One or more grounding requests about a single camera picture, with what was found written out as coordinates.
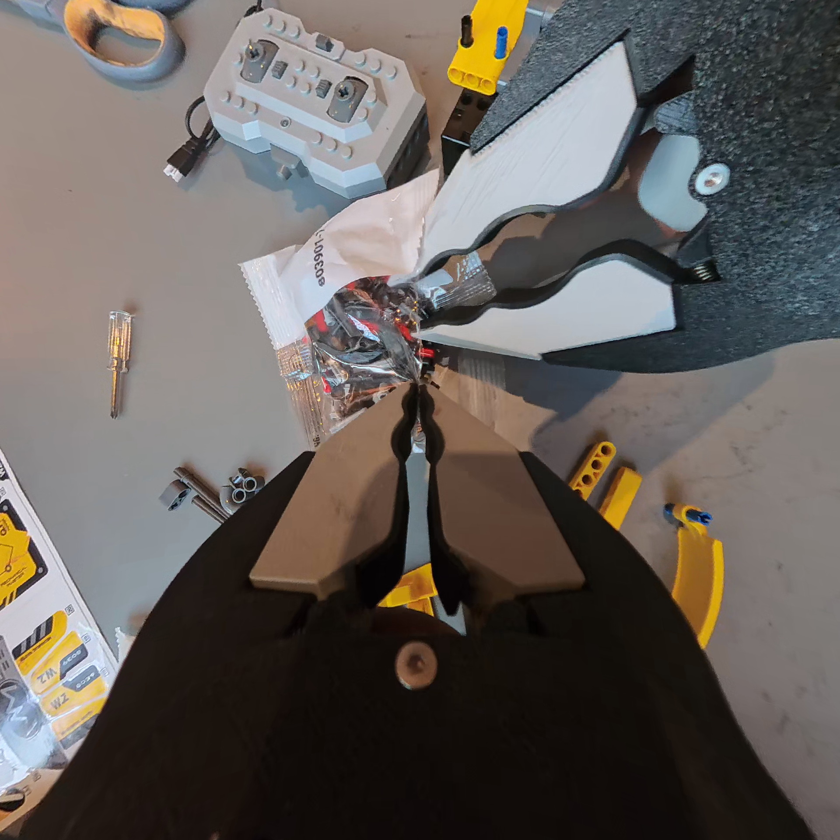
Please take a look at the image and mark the yellow and black sticker sheet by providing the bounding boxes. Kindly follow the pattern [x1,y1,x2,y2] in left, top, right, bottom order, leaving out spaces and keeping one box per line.
[0,446,119,815]

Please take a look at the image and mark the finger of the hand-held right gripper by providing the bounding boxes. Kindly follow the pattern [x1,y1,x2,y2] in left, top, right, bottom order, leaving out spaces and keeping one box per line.
[413,38,697,280]
[413,238,686,365]

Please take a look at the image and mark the clear bag of black pins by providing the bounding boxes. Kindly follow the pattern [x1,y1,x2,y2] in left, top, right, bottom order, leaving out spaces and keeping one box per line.
[238,167,526,454]

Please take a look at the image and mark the partly built brick robot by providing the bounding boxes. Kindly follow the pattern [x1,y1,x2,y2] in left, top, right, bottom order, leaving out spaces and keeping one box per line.
[441,0,549,179]

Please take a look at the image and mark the grey and yellow scissors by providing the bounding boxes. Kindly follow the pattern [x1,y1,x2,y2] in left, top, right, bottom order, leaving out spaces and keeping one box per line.
[0,0,198,85]

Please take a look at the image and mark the grey battery box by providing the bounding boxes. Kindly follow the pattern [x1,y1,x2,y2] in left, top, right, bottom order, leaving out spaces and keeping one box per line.
[203,28,431,201]

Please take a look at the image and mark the black cable with white plug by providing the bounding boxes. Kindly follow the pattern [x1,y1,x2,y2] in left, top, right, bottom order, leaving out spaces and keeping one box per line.
[163,97,221,183]

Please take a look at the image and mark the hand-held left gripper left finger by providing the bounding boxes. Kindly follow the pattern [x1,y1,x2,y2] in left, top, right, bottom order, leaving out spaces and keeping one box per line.
[248,386,421,610]

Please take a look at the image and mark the yellow curved panel, blue pin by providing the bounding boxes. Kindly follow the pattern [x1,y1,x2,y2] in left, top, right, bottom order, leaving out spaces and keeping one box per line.
[663,502,726,651]

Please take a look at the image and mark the small clear-handled screwdriver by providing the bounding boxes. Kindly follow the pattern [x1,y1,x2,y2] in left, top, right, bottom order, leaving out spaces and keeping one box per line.
[108,310,135,420]

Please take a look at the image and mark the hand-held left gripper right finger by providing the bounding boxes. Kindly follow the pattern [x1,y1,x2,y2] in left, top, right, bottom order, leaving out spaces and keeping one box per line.
[423,386,587,618]

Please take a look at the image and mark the grey double pin connector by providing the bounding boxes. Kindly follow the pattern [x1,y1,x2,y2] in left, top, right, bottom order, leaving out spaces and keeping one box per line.
[220,468,266,517]

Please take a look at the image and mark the grey desk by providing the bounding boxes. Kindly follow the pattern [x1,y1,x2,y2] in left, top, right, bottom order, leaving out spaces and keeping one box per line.
[0,0,840,840]

